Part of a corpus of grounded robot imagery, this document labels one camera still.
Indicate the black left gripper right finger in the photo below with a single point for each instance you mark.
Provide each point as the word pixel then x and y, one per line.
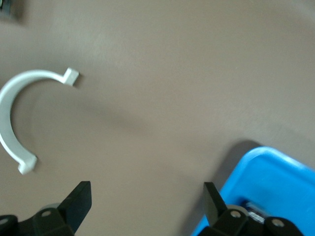
pixel 216 216

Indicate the blue plastic tray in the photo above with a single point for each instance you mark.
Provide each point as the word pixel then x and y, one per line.
pixel 270 177

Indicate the brown table mat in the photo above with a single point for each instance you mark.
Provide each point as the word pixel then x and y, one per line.
pixel 157 73

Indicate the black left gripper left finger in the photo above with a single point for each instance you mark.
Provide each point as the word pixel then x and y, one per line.
pixel 73 206

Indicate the white semicircular pipe clamp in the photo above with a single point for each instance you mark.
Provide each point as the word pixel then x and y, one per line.
pixel 4 118

